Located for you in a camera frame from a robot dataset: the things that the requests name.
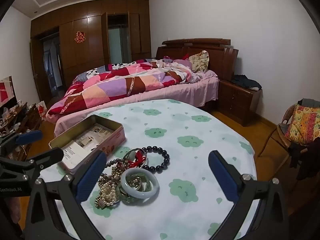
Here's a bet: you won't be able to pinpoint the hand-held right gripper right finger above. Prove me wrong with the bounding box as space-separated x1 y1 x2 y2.
208 150 290 240

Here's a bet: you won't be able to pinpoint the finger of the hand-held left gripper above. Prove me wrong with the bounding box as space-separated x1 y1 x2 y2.
0 148 64 180
0 130 43 157

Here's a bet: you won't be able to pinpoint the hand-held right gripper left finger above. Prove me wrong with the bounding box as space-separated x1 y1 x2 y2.
25 150 108 240

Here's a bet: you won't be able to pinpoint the pale jade bangle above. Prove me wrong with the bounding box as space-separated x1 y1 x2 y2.
121 168 160 199

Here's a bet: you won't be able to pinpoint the translucent green bangle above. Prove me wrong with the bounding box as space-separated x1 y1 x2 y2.
124 148 148 167

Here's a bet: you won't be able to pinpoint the pink tin box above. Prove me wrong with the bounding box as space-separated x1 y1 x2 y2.
49 114 126 175

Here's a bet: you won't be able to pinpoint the person's left forearm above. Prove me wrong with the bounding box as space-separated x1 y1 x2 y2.
0 197 22 225

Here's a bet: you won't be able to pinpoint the cluttered wooden dresser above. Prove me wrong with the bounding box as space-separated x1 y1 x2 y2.
0 101 43 161

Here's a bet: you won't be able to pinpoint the white paper bag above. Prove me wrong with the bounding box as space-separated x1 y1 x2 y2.
37 101 48 120

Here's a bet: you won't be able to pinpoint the green cloud print tablecloth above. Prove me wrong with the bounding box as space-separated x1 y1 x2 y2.
37 99 258 240

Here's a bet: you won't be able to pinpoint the dark green bangle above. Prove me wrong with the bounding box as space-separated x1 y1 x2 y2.
119 180 153 204

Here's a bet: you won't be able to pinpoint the framed mirror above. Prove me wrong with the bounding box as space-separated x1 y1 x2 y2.
0 76 17 108

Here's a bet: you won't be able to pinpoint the wicker chair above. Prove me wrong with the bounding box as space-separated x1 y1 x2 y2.
257 99 320 180

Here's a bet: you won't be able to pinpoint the wooden nightstand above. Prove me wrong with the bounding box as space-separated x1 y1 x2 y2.
217 79 263 127

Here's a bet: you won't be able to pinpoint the dark garment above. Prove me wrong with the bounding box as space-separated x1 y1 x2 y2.
290 137 320 181

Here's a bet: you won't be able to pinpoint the patchwork quilt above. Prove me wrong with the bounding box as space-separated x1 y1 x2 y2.
46 57 193 117

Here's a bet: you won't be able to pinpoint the brown wooden wardrobe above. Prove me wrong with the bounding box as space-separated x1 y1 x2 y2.
30 0 152 101

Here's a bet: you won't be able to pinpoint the pink bedsheet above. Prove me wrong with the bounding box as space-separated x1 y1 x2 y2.
54 69 220 138

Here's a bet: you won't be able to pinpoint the dark clothes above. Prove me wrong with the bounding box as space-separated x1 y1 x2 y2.
231 74 262 91

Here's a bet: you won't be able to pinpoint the colourful patterned cushion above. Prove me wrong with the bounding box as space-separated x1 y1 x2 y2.
285 104 320 146

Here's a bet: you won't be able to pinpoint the red paper decoration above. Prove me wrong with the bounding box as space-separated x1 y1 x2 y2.
74 31 86 44

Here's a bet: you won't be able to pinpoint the floral pillow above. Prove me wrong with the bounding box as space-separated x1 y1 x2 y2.
188 50 210 73

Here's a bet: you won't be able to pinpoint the wooden bed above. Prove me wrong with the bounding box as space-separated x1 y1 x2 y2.
46 38 239 138

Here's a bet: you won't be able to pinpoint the pearl necklace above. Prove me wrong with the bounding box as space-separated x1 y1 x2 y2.
97 165 127 207

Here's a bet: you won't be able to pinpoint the dark purple bead bracelet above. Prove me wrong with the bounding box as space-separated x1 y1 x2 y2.
142 145 171 173

